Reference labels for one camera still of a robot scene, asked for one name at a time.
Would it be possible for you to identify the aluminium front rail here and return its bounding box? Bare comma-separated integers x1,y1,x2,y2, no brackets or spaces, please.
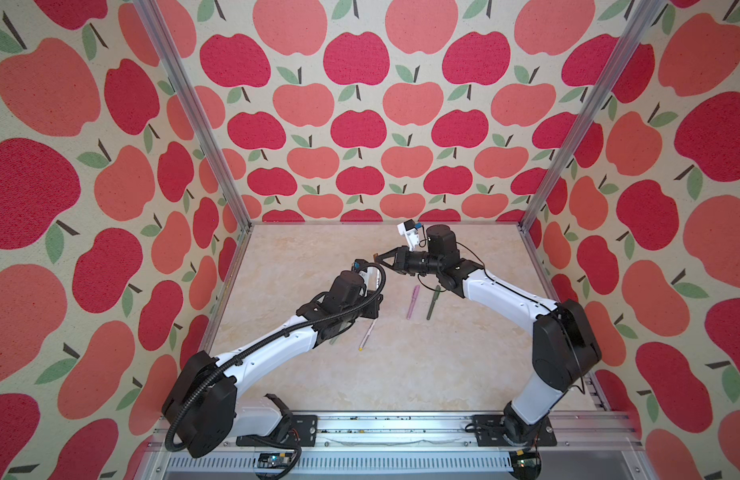
134,411,658,479

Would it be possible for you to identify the right aluminium corner post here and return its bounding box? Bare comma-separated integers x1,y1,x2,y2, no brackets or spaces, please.
519,0,668,235

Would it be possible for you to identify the left aluminium corner post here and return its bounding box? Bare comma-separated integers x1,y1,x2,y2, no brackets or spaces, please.
134,0,253,234

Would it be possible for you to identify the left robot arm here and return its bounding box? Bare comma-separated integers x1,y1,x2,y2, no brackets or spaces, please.
162,260,387,458

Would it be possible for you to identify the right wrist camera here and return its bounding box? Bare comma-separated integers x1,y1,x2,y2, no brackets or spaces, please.
397,219,427,252

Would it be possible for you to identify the white pen brown end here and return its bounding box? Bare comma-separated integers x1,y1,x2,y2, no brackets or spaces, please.
376,263,387,297

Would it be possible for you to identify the pink pen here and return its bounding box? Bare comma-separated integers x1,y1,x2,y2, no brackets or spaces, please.
406,285,420,320

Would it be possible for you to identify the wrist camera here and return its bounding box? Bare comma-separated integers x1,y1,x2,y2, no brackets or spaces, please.
397,219,427,252
352,259,381,292

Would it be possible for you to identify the dark green pen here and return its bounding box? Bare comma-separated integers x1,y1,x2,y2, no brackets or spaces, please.
426,286,442,321

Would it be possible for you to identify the aluminium corner post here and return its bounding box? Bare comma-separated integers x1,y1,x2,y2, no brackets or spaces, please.
519,0,668,235
134,0,253,234

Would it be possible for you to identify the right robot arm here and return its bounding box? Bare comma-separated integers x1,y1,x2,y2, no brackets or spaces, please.
374,220,603,447

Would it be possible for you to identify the white pen yellow tip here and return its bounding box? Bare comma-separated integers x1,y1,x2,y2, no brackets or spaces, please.
358,319,378,352

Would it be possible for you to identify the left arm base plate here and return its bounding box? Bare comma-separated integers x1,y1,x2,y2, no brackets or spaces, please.
236,414,319,449

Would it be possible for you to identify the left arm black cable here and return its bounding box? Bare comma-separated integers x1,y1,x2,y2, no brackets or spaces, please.
164,259,388,452

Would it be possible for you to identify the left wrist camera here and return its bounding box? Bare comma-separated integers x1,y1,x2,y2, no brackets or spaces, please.
352,259,381,292

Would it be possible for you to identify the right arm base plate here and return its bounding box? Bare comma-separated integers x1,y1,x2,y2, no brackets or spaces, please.
464,415,558,449

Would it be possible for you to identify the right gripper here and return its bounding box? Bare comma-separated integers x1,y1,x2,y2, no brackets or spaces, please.
374,244,442,277

